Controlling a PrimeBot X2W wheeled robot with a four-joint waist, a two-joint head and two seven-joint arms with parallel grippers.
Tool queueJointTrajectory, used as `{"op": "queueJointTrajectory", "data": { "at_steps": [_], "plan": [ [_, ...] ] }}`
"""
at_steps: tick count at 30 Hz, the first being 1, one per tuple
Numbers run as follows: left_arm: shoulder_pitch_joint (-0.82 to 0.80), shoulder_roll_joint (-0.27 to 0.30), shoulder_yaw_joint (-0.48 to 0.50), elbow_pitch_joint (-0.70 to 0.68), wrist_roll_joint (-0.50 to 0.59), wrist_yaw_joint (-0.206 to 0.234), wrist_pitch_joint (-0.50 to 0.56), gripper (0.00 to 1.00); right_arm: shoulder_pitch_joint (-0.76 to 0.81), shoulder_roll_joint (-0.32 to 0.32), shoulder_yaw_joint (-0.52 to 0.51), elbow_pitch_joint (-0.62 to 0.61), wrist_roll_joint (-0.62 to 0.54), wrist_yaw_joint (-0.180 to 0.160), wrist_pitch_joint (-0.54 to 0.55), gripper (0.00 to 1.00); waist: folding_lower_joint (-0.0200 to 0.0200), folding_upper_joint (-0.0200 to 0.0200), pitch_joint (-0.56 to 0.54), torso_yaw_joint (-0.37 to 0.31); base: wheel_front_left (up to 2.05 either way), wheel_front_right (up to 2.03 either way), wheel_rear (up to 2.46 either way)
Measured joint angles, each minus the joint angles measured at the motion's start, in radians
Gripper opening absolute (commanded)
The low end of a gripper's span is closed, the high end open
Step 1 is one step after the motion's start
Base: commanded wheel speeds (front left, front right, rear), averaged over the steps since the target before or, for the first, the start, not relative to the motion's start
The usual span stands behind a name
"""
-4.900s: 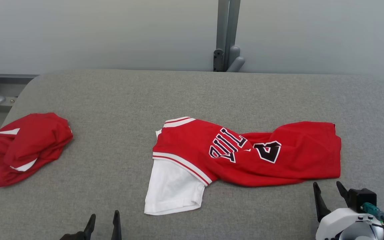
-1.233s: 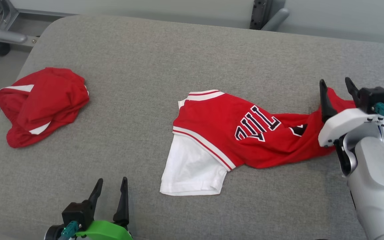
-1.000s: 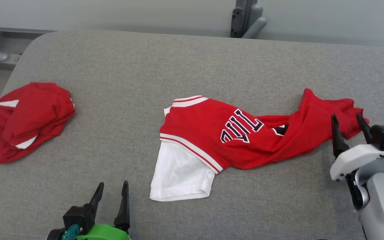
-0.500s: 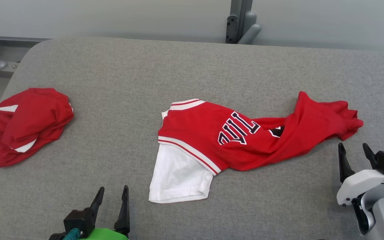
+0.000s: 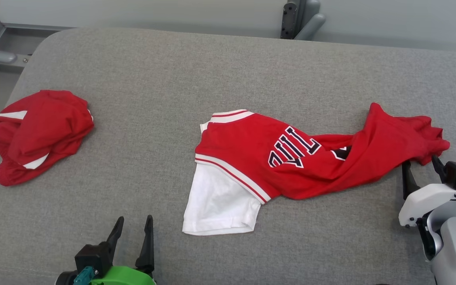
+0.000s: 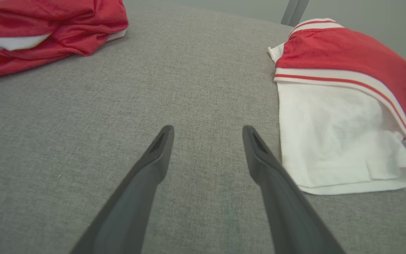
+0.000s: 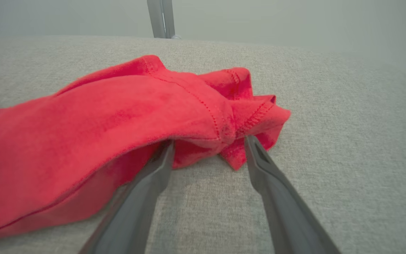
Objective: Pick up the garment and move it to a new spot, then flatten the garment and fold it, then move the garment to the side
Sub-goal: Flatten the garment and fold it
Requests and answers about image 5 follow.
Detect red and white jersey shirt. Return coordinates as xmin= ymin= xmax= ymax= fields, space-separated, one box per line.
xmin=182 ymin=103 xmax=450 ymax=236

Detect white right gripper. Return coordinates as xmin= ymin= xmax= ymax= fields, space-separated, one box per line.
xmin=398 ymin=155 xmax=456 ymax=228

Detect grey metal upright post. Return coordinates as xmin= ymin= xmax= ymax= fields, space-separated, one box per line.
xmin=280 ymin=0 xmax=326 ymax=41

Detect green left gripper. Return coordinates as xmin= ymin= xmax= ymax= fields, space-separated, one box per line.
xmin=89 ymin=215 xmax=158 ymax=285

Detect red shorts with white stripe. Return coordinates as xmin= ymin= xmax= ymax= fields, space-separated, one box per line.
xmin=0 ymin=90 xmax=95 ymax=187

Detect teal left cable connector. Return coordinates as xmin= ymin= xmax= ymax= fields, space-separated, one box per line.
xmin=73 ymin=266 xmax=96 ymax=285

